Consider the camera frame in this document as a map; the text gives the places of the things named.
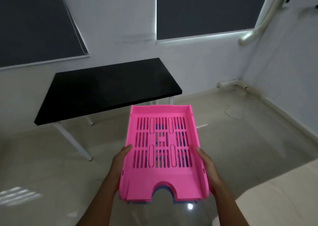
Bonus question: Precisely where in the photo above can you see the person's right hand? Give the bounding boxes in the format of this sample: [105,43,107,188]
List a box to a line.
[196,147,224,193]

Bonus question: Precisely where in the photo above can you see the person's left hand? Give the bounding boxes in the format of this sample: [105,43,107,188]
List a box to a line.
[109,144,133,186]

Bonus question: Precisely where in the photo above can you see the pink plastic paper tray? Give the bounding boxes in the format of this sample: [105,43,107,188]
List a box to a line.
[118,104,210,202]

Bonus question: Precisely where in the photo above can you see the blue plastic paper tray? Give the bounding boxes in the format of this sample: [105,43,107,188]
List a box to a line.
[127,124,199,205]

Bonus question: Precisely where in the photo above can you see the person's left forearm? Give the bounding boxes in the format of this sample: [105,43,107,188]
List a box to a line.
[77,177,119,226]

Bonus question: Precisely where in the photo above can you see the person's right forearm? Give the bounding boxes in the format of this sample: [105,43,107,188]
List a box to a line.
[210,181,245,226]

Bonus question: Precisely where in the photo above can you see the black table with white legs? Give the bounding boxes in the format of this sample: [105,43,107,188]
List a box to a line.
[34,58,183,161]

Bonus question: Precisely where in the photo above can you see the dark grey roller blind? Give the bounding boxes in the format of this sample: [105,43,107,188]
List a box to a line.
[156,0,272,41]
[0,0,89,69]

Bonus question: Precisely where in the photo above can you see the white insulated pipe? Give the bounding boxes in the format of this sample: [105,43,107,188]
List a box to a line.
[239,0,291,46]

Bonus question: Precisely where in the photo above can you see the white blind pull cord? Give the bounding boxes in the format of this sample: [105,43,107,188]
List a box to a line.
[58,0,89,55]

